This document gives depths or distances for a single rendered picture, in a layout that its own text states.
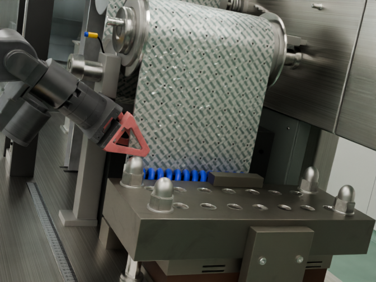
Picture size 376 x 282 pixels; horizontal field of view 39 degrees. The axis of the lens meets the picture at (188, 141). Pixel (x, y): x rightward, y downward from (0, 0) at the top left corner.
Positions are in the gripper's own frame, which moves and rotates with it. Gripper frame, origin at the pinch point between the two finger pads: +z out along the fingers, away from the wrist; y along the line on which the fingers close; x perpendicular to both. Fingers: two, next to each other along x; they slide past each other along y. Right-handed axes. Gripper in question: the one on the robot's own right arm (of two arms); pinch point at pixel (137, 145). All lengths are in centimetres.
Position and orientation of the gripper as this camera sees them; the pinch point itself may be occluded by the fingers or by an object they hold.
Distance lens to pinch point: 87.2
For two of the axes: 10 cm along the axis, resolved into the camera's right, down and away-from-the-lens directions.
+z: 6.9, 5.4, 4.8
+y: 4.0, 2.7, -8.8
